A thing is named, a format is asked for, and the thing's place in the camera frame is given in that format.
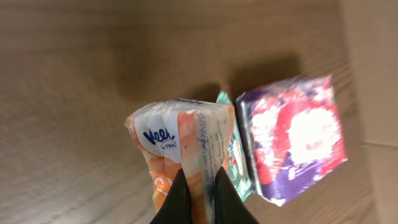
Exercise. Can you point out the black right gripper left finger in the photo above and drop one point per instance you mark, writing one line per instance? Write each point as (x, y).
(177, 208)

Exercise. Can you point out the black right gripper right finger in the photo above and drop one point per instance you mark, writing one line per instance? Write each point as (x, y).
(229, 208)

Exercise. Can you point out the mint green snack packet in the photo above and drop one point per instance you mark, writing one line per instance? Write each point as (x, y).
(236, 166)

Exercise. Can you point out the small orange snack packet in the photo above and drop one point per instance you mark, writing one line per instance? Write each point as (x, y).
(187, 135)

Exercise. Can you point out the red purple snack packet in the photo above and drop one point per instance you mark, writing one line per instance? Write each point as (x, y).
(292, 135)

